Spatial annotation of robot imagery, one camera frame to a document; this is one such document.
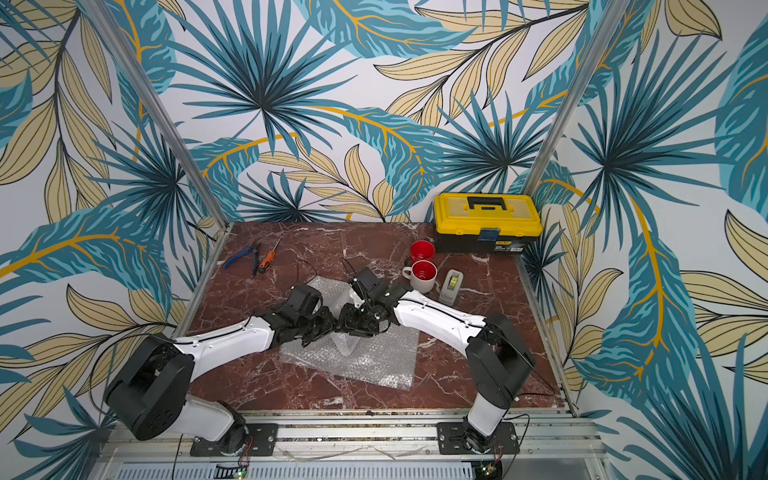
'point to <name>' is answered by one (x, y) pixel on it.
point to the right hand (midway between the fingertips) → (341, 330)
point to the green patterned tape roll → (454, 280)
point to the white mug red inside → (422, 275)
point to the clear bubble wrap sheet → (388, 358)
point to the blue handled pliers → (241, 254)
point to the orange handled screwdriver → (270, 255)
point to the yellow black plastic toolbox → (476, 222)
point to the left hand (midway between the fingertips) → (338, 326)
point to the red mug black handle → (421, 250)
